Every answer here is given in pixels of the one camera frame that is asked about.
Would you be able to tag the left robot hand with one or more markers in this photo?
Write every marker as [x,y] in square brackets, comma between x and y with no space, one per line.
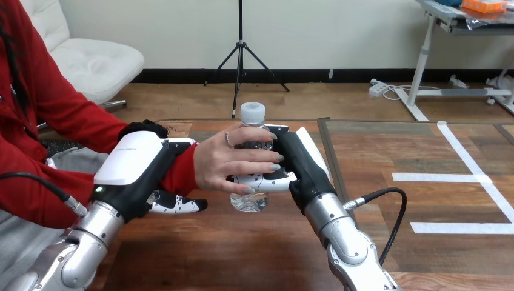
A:
[132,160]

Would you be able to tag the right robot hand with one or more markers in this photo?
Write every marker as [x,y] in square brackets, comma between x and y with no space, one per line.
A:
[303,164]

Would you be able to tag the person's hand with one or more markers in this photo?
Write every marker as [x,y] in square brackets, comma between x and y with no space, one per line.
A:
[219,160]

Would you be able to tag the clear water bottle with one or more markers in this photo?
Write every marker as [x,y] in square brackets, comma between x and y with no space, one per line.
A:
[253,114]

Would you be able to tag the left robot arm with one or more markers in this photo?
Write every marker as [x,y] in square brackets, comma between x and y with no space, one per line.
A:
[80,249]

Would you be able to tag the person's forearm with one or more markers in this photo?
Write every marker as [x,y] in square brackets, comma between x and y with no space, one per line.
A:
[181,172]

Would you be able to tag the person's body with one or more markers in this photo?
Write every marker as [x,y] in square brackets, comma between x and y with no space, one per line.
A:
[36,100]

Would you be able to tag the black tripod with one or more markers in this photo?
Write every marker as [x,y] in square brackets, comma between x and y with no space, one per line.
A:
[240,60]

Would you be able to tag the white cushioned chair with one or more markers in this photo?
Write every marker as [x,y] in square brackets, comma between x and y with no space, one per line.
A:
[96,64]

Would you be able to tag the white power strip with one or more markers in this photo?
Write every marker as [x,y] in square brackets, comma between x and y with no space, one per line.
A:
[378,88]

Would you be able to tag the white desk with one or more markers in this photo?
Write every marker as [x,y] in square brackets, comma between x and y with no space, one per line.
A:
[421,64]

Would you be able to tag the orange thing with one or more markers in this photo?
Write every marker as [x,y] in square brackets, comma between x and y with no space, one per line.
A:
[484,5]

